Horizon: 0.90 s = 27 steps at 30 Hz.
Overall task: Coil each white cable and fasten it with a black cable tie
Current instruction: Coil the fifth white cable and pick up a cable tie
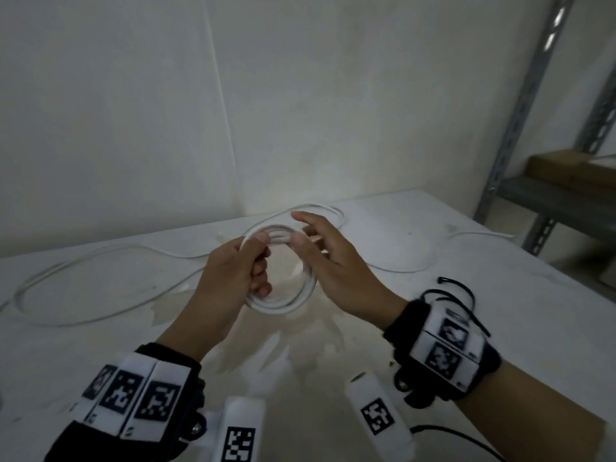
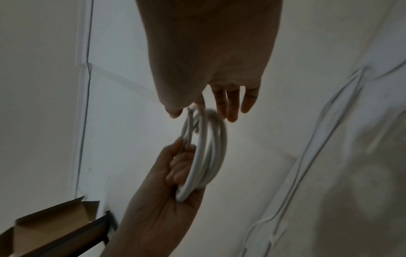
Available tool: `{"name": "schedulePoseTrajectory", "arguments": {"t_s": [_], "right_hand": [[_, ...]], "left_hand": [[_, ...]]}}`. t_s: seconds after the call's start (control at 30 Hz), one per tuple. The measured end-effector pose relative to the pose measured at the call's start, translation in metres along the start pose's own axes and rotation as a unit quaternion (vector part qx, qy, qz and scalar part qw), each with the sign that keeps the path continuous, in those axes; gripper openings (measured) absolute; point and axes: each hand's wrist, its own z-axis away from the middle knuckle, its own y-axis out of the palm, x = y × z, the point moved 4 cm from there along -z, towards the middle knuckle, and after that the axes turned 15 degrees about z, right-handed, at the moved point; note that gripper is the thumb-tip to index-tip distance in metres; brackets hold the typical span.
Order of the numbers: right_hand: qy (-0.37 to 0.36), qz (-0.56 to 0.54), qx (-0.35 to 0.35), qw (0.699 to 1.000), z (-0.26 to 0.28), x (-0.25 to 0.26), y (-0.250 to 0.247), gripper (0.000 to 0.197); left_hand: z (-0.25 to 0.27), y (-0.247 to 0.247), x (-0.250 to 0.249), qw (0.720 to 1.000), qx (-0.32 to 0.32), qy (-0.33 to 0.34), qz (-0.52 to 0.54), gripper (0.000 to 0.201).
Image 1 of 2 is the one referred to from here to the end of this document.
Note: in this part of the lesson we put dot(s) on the person's left hand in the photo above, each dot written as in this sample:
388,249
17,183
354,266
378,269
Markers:
226,279

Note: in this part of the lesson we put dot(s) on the person's right hand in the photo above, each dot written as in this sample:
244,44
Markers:
346,279

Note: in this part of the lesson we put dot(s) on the bunch of black zip ties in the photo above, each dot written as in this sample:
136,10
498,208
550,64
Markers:
462,286

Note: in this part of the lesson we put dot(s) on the person's right forearm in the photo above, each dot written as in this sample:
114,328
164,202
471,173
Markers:
529,418

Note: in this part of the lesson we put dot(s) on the person's left forearm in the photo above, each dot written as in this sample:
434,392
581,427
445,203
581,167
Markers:
192,336

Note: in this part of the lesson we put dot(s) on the black left wristband white markers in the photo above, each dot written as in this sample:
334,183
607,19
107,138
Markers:
130,394

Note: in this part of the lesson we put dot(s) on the brown cardboard box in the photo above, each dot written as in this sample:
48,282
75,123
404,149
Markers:
568,173

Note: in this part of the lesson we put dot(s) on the grey metal shelf rack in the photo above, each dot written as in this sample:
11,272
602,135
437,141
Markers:
524,100

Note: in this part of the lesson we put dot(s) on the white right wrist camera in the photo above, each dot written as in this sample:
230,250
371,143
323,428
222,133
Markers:
380,418

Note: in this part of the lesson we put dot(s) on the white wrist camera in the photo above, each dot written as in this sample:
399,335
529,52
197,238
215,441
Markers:
380,418
236,428

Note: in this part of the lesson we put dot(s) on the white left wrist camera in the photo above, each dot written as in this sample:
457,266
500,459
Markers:
236,428

